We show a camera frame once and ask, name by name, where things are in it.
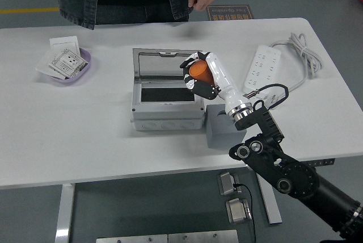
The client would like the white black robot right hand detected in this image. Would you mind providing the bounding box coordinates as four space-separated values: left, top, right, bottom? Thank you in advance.
180 51 250 113

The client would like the orange cylinder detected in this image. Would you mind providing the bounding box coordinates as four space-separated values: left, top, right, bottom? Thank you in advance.
188 60 215 85

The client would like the grey junction box with lid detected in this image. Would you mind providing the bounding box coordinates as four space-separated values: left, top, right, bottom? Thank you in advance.
130 48 205 132

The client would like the grey cube with round hole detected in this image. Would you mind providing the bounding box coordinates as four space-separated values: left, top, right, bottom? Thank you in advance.
205 103 247 149

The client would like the brown floor sign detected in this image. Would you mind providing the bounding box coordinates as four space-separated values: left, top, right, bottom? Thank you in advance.
206 5 253 22

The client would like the white power strip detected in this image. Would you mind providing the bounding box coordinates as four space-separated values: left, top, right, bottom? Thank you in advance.
243 44 282 99

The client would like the metal foot pedal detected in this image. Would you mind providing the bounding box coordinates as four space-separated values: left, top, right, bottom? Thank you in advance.
226 198 252 224
217 171 242 196

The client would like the purple plastic tray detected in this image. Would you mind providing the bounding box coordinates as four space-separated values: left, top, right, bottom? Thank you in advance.
42 47 92 86

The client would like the black table control panel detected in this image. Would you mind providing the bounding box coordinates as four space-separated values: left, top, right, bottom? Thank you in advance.
307 158 336 167

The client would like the white table leg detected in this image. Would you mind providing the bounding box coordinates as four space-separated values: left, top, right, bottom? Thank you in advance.
255 173 283 225
54 183 76 243

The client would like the printed white socket plate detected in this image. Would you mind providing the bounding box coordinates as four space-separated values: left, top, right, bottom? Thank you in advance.
48 49 88 79

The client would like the white flat plate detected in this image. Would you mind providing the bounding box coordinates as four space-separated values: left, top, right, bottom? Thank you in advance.
36 52 67 81

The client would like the yellow floor tape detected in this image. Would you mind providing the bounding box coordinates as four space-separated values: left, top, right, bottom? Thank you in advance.
0 7 59 15

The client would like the white power cord with plug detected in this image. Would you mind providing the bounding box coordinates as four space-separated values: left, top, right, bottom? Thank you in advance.
266 32 324 110

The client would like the thin black pedal cable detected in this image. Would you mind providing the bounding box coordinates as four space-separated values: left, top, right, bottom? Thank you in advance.
233 183 256 243

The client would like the plain white switch plate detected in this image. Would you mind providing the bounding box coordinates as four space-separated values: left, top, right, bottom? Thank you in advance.
49 36 82 56

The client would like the grey metal base plate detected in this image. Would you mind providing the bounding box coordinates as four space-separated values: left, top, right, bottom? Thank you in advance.
96 234 168 243
168 229 239 243

